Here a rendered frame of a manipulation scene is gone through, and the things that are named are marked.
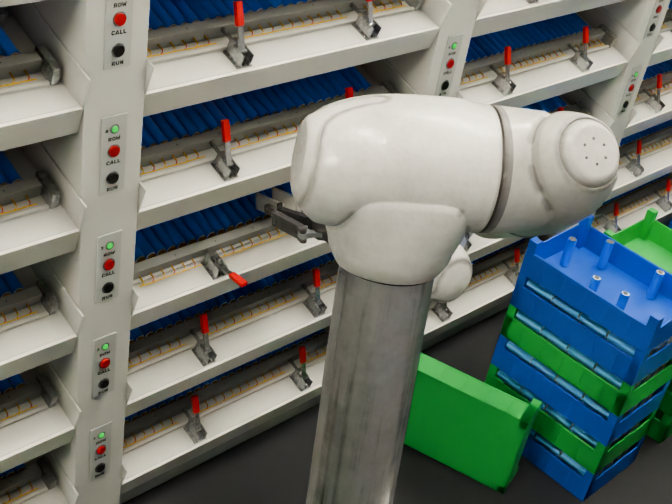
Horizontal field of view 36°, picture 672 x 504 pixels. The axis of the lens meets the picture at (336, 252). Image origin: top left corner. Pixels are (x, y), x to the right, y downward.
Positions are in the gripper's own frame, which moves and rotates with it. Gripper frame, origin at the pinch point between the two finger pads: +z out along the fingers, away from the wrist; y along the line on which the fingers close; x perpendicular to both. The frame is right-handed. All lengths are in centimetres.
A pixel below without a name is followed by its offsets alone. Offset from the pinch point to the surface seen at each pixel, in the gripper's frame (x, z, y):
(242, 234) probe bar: 3.7, 0.3, 7.9
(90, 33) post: -39, -14, 42
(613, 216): 44, 9, -130
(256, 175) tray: -10.2, -7.7, 10.8
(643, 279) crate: 24, -37, -66
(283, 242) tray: 7.3, -1.2, -0.2
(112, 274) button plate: -0.9, -5.6, 37.4
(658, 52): -9, -9, -110
